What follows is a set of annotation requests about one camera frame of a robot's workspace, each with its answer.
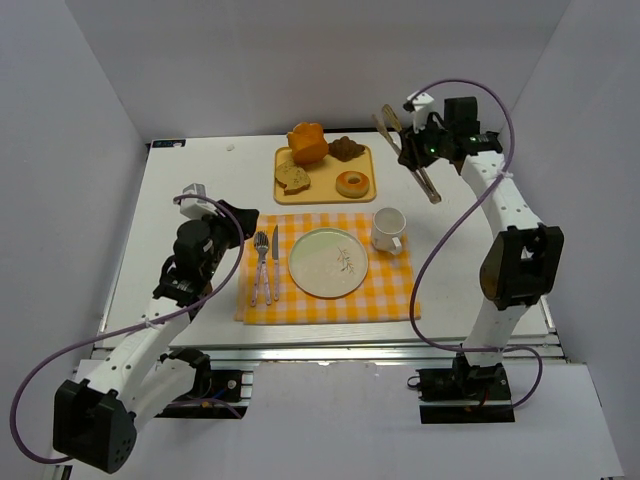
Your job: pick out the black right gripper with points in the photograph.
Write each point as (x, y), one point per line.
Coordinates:
(415, 147)

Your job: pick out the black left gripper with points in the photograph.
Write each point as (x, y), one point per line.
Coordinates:
(230, 223)

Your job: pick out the metal serving tongs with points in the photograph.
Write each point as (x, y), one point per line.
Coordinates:
(390, 119)

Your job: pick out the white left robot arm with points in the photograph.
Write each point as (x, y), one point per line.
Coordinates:
(97, 419)

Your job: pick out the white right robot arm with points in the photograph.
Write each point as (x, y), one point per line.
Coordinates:
(522, 262)

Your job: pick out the brown chocolate bread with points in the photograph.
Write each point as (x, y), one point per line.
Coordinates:
(345, 149)

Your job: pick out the sliced toast bread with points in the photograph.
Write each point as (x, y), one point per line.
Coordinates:
(292, 178)

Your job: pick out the orange bread loaf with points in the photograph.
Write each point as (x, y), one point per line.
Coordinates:
(307, 143)

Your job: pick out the silver fork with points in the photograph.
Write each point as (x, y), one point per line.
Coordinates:
(264, 279)

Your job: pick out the silver table knife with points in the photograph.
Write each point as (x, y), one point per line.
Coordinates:
(275, 260)

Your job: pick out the glazed donut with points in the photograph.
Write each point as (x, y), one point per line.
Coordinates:
(352, 184)

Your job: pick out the white mug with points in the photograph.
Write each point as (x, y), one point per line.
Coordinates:
(388, 227)

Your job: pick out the yellow checkered placemat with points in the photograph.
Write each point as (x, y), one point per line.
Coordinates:
(382, 296)

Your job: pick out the yellow serving tray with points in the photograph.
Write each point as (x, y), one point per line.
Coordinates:
(323, 176)

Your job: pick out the pale green round plate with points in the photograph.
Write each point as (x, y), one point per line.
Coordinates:
(328, 263)

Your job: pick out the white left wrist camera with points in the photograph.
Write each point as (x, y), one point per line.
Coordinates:
(195, 208)

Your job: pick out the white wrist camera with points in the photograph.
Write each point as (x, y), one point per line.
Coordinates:
(195, 208)
(419, 105)

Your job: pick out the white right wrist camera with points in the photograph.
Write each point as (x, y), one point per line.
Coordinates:
(419, 105)

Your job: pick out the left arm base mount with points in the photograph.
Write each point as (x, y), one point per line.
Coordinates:
(217, 392)

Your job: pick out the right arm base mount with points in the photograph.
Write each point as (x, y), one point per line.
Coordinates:
(463, 394)

